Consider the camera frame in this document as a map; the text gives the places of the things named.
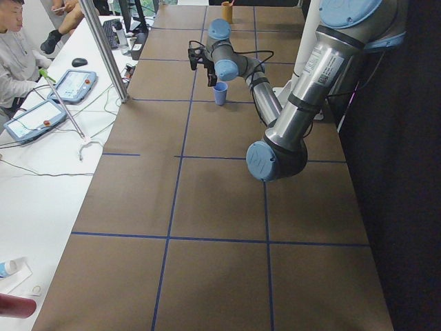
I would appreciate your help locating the white blue tube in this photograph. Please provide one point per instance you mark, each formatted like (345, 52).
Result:
(8, 268)

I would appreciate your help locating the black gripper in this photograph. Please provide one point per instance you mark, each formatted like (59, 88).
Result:
(208, 64)

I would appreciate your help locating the yellow bamboo cup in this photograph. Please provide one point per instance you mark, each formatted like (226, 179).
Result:
(227, 12)

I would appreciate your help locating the white camera mast pedestal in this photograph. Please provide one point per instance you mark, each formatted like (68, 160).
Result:
(307, 43)

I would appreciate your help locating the teach pendant far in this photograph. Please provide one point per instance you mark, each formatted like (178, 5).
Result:
(74, 85)

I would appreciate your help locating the black computer mouse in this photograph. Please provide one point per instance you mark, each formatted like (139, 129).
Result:
(78, 62)

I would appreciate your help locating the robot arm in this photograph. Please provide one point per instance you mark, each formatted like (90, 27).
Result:
(345, 29)

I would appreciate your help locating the red cylinder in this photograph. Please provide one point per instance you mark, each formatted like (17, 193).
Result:
(17, 307)

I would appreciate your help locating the teach pendant near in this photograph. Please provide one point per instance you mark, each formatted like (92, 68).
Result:
(33, 123)

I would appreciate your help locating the black keyboard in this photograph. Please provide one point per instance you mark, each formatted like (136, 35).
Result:
(108, 28)

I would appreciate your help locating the person in white shirt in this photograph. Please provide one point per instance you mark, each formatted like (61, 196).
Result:
(20, 62)

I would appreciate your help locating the blue ribbed plastic cup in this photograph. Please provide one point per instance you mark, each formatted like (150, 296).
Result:
(220, 93)

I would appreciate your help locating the clear water bottle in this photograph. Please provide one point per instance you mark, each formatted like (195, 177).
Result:
(121, 38)

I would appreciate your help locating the reacher grabber tool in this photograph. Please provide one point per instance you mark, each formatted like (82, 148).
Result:
(87, 141)

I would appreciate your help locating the teach pendant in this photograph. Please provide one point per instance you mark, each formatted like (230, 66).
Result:
(33, 123)
(74, 85)

